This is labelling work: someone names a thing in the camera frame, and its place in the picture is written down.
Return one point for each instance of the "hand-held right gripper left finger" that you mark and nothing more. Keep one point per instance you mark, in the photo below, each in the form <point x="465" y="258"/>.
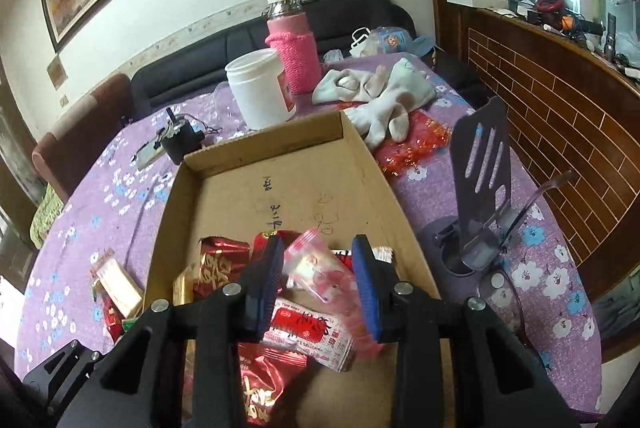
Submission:
<point x="267" y="288"/>

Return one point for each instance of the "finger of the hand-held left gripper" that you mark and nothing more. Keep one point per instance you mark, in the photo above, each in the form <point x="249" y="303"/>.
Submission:
<point x="55" y="373"/>

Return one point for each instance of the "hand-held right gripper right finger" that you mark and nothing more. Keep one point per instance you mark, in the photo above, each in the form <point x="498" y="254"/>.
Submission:
<point x="370" y="293"/>

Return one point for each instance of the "small red snack packet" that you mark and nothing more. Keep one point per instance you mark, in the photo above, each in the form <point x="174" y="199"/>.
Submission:
<point x="257" y="244"/>

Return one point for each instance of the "pink clear snack packet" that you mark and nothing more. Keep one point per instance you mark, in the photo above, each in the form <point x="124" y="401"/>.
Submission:
<point x="317" y="275"/>

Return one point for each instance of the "white red-label snack packet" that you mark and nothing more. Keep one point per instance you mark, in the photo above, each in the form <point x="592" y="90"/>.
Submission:
<point x="310" y="333"/>

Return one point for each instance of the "red cartoon snack packet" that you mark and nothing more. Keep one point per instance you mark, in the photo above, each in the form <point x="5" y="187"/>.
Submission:
<point x="112" y="318"/>

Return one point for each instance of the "green white candy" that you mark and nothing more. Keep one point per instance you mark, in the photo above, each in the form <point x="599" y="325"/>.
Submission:
<point x="129" y="323"/>

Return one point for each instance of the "shallow cardboard box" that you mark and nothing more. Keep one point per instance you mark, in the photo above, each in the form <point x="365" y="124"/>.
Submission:
<point x="280" y="188"/>

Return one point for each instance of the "red patterned plastic bag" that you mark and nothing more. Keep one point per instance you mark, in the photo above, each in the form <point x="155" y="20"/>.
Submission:
<point x="415" y="148"/>

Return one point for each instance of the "green patterned cloth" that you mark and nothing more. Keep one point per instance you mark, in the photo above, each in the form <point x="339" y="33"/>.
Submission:
<point x="47" y="213"/>

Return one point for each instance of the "purple floral tablecloth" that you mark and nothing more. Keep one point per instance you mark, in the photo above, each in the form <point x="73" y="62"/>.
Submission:
<point x="100" y="218"/>

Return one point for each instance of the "black cylindrical device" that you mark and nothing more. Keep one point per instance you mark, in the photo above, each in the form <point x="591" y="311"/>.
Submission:
<point x="182" y="146"/>

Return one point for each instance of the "grey phone stand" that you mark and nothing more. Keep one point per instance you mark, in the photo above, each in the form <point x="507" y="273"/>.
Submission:
<point x="480" y="148"/>

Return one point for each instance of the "wooden glass door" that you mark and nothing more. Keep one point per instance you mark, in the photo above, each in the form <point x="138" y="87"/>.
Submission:
<point x="12" y="188"/>

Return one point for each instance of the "white plastic jar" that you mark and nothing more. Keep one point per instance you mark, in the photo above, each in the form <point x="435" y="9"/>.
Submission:
<point x="255" y="93"/>

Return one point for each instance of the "clear plastic container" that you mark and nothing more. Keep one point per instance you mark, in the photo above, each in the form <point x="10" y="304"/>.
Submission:
<point x="222" y="96"/>

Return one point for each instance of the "grey sock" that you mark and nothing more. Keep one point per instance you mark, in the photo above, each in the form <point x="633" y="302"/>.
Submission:
<point x="340" y="88"/>

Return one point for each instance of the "eyeglasses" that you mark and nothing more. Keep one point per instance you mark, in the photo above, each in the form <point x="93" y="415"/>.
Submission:
<point x="556" y="182"/>

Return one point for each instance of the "brown armchair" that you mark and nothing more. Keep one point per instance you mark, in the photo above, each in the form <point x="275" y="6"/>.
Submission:
<point x="75" y="143"/>

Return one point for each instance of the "pink sleeved bottle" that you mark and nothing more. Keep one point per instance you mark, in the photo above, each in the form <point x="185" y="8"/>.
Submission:
<point x="295" y="53"/>

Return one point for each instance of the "black leather sofa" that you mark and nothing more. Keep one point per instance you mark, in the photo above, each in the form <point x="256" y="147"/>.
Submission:
<point x="200" y="58"/>

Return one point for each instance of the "grey cloth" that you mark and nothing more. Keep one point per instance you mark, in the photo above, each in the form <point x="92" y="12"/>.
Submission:
<point x="617" y="313"/>

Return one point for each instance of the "white printed plastic bag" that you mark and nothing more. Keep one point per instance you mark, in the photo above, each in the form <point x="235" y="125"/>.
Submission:
<point x="387" y="41"/>

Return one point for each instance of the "blue cap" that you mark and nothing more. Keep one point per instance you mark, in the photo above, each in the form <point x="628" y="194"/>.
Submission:
<point x="425" y="46"/>

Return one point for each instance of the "wooden brick-pattern counter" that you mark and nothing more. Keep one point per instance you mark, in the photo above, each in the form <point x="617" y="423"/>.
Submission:
<point x="550" y="108"/>

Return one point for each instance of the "orange object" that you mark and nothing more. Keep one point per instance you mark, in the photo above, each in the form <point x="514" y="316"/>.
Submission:
<point x="567" y="23"/>

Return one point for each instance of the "red black tool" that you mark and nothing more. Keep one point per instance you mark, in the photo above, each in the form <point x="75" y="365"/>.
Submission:
<point x="550" y="3"/>

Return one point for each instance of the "black flashlight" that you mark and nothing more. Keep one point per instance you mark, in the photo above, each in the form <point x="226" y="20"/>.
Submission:
<point x="610" y="36"/>

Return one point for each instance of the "small wall plaque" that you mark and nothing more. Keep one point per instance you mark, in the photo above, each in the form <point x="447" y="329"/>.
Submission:
<point x="56" y="72"/>

